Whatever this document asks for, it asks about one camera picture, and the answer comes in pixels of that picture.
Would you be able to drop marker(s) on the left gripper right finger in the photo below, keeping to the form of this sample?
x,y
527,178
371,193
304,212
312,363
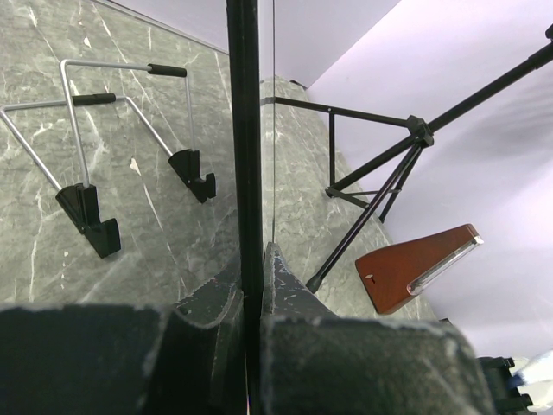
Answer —
x,y
314,362

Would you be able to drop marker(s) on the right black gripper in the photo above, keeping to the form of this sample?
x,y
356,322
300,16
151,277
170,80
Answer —
x,y
507,400

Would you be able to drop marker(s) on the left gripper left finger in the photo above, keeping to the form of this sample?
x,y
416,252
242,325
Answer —
x,y
181,358

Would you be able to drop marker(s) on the white marker pen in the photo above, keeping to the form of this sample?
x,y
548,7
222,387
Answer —
x,y
536,370

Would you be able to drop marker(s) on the white whiteboard black frame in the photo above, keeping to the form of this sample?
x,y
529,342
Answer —
x,y
244,57

